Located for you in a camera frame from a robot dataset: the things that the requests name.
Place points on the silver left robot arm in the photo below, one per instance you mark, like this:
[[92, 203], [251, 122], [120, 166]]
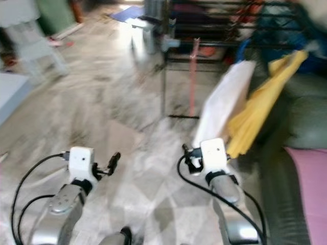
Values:
[[61, 204]]

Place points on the pink mat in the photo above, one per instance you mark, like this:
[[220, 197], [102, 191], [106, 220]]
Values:
[[309, 194]]

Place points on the blue clothes hanger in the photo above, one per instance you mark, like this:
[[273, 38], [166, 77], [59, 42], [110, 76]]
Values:
[[245, 48]]

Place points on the light blue folding table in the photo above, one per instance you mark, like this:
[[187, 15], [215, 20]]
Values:
[[13, 97]]

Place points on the green plastic bin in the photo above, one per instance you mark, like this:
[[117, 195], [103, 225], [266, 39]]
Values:
[[59, 15]]

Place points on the dark green sofa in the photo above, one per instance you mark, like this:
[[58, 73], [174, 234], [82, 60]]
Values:
[[301, 122]]

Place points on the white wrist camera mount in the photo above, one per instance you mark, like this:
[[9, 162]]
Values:
[[214, 153], [82, 162]]

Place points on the white shirt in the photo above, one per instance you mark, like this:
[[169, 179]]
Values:
[[222, 107]]

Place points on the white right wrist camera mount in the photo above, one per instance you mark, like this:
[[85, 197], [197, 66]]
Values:
[[214, 153]]

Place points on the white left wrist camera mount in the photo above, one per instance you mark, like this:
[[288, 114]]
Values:
[[82, 162]]

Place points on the black metal clothes rack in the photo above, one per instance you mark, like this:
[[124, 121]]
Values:
[[164, 51]]

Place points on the robot left leg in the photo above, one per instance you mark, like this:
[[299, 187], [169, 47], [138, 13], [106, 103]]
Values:
[[115, 237]]

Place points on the pink clothes hanger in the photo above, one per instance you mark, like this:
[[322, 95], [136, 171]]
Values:
[[193, 87]]

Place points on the blue floor mat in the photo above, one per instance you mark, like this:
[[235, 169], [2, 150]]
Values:
[[127, 13]]

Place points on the yellow shirt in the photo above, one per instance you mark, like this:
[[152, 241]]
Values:
[[260, 107]]

